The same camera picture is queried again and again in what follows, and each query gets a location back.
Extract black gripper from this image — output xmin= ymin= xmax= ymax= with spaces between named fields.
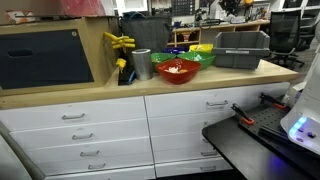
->
xmin=220 ymin=0 xmax=242 ymax=16

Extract grey plastic storage bin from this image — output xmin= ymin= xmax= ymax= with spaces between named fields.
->
xmin=212 ymin=30 xmax=271 ymax=71

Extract yellow plastic bowl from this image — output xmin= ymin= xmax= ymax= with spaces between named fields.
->
xmin=188 ymin=43 xmax=215 ymax=54

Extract large green plastic bowl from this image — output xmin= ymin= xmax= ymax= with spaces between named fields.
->
xmin=176 ymin=50 xmax=217 ymax=71

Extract blue plastic bowl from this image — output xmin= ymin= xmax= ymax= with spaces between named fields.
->
xmin=162 ymin=46 xmax=190 ymax=56

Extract red plastic bowl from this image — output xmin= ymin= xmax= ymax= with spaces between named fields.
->
xmin=155 ymin=58 xmax=202 ymax=85

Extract small green plastic bowl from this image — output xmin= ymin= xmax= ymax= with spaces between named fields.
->
xmin=150 ymin=52 xmax=177 ymax=73

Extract grey curved object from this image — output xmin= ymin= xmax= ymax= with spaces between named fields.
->
xmin=0 ymin=121 xmax=46 ymax=180

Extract white cardboard box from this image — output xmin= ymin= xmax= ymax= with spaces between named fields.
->
xmin=209 ymin=0 xmax=222 ymax=20

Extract black grid panel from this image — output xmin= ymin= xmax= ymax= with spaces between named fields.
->
xmin=171 ymin=0 xmax=196 ymax=17

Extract wooden shelf workbench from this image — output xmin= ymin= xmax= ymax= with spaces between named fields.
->
xmin=171 ymin=19 xmax=271 ymax=48

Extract black office chair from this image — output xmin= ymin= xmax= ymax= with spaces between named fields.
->
xmin=268 ymin=9 xmax=306 ymax=70

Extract white orange small pieces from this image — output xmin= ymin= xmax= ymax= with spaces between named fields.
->
xmin=167 ymin=66 xmax=189 ymax=75

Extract grey fabric hamper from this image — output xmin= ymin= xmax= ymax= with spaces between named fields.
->
xmin=119 ymin=15 xmax=174 ymax=54

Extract teal cloth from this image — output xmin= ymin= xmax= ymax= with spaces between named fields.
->
xmin=122 ymin=11 xmax=147 ymax=20

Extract white framed board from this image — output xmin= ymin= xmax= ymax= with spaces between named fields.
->
xmin=114 ymin=0 xmax=150 ymax=16

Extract black orange bar clamp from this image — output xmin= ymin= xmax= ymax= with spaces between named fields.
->
xmin=230 ymin=102 xmax=256 ymax=127
xmin=258 ymin=92 xmax=288 ymax=111

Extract silver metal cylinder cup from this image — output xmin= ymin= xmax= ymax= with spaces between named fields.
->
xmin=131 ymin=48 xmax=155 ymax=82

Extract small yellow spring clamp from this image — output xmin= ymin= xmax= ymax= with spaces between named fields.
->
xmin=115 ymin=57 xmax=128 ymax=73

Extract black perforated table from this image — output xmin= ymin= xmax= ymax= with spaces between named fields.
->
xmin=201 ymin=103 xmax=320 ymax=180

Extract red flat panel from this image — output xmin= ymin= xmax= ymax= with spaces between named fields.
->
xmin=59 ymin=0 xmax=106 ymax=17

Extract white drawer cabinet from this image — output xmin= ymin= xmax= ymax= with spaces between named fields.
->
xmin=0 ymin=81 xmax=292 ymax=180

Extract wooden box with black panel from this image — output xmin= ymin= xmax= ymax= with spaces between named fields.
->
xmin=0 ymin=15 xmax=121 ymax=98

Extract orange white patterned box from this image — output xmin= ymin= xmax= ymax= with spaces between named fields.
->
xmin=4 ymin=9 xmax=36 ymax=25

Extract silver drawer handle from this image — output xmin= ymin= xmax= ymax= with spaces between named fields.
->
xmin=61 ymin=112 xmax=87 ymax=121
xmin=199 ymin=165 xmax=217 ymax=172
xmin=71 ymin=132 xmax=95 ymax=141
xmin=205 ymin=99 xmax=230 ymax=108
xmin=200 ymin=150 xmax=219 ymax=157
xmin=79 ymin=149 xmax=101 ymax=158
xmin=87 ymin=162 xmax=107 ymax=171

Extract white plastic bracket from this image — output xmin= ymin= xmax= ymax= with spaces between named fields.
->
xmin=283 ymin=81 xmax=306 ymax=108

